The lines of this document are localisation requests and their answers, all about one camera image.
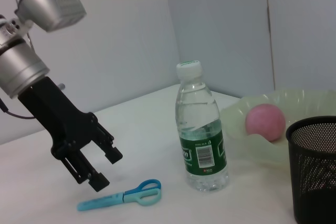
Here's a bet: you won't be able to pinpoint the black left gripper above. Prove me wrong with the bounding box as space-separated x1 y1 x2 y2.
17 76 124 193

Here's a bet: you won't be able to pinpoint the blue scissors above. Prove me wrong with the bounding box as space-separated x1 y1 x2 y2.
77 178 162 212

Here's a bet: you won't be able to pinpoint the clear green-label water bottle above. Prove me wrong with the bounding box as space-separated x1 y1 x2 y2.
175 60 230 193

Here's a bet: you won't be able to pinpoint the pink peach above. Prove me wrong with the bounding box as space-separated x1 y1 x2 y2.
245 103 286 142

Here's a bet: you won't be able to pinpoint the translucent green fruit plate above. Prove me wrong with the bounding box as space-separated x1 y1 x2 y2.
219 88 336 170

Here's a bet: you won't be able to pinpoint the black mesh pen holder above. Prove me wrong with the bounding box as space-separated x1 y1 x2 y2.
285 115 336 224

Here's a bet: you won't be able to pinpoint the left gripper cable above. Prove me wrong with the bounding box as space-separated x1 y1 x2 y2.
0 97 36 120

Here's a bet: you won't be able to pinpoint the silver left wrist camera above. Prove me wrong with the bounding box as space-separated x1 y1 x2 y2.
14 0 87 34

